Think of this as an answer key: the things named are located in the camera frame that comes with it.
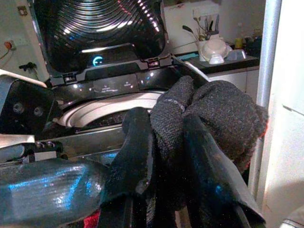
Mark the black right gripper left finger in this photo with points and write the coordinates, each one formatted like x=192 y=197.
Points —
x=136 y=152

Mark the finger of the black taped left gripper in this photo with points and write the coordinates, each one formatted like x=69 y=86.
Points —
x=47 y=190

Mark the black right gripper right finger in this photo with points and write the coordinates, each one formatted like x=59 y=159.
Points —
x=209 y=171

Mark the black knitted cloth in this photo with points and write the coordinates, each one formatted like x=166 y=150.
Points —
x=221 y=111

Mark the black top-load washing machine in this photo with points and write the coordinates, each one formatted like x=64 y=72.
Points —
x=114 y=84

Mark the red cloth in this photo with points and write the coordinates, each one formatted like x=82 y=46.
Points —
x=92 y=219

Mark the white base cabinet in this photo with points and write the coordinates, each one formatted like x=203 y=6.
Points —
x=234 y=82

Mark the white door panel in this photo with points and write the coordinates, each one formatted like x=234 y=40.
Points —
x=287 y=118

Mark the black ribbed washer lid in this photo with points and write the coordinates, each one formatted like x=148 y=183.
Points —
x=99 y=31

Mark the black kitchen counter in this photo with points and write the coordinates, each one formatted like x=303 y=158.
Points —
x=228 y=64

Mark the teal flat box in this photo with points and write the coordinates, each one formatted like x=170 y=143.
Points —
x=190 y=56

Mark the small white bowl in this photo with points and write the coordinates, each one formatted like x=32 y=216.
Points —
x=216 y=59

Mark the clear plastic container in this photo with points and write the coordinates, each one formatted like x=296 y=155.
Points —
x=236 y=55

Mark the white utensil holder cup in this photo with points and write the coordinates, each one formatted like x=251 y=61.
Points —
x=201 y=51

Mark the silver vertical pipe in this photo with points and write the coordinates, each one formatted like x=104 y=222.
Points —
x=267 y=59

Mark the yellow bottle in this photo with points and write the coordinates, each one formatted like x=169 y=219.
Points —
x=238 y=42

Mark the dark kitchen appliance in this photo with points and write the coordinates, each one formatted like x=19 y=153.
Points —
x=253 y=45

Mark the black wall tap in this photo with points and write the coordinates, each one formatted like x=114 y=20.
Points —
x=28 y=66

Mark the orange wall valve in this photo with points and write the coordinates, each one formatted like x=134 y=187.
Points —
x=10 y=45

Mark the metal wall bracket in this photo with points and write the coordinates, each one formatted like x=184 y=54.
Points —
x=22 y=10

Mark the white wall socket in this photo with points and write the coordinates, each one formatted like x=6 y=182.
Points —
x=196 y=12

